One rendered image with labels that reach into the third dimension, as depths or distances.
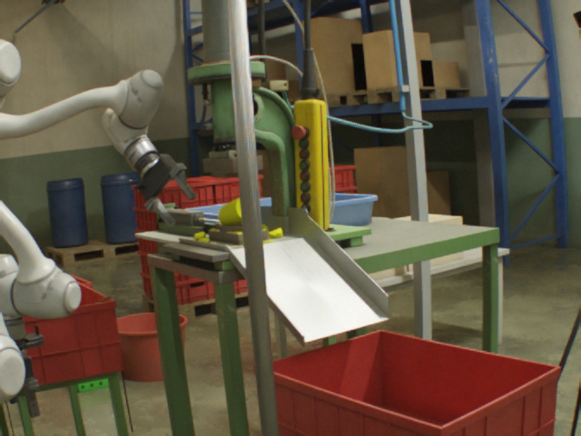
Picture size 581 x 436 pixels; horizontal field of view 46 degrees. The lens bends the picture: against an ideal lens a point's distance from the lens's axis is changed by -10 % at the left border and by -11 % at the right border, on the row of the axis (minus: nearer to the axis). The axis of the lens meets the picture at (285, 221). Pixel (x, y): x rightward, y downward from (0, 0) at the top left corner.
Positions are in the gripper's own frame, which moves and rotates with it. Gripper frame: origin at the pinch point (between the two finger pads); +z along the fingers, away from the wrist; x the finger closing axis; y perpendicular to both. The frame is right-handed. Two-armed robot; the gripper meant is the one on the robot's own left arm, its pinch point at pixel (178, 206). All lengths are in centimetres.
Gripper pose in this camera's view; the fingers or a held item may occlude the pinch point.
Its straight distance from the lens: 214.6
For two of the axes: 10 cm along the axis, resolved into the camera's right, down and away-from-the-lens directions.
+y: -5.1, 1.4, -8.5
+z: 6.1, 7.6, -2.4
